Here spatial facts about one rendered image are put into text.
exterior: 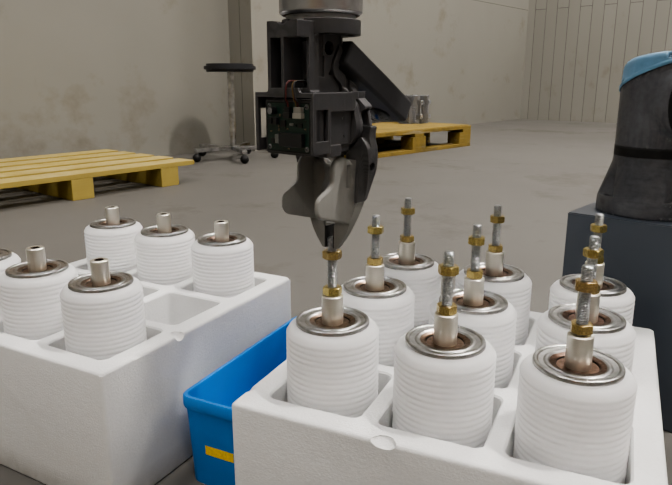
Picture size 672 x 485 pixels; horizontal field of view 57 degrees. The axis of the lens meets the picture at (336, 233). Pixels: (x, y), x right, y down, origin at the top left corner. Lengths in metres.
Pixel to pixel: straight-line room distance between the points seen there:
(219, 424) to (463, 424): 0.32
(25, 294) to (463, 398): 0.55
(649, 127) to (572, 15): 7.40
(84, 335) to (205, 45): 3.83
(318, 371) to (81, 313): 0.31
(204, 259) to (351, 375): 0.40
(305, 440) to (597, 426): 0.26
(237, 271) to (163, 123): 3.40
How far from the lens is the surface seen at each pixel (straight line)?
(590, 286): 0.55
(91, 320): 0.78
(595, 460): 0.58
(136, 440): 0.81
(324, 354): 0.60
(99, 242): 1.10
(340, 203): 0.58
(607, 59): 8.16
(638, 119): 0.98
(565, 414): 0.56
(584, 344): 0.57
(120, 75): 4.14
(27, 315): 0.87
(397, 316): 0.71
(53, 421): 0.84
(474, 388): 0.58
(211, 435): 0.80
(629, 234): 0.97
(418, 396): 0.58
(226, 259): 0.93
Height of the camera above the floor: 0.49
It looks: 14 degrees down
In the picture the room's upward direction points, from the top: straight up
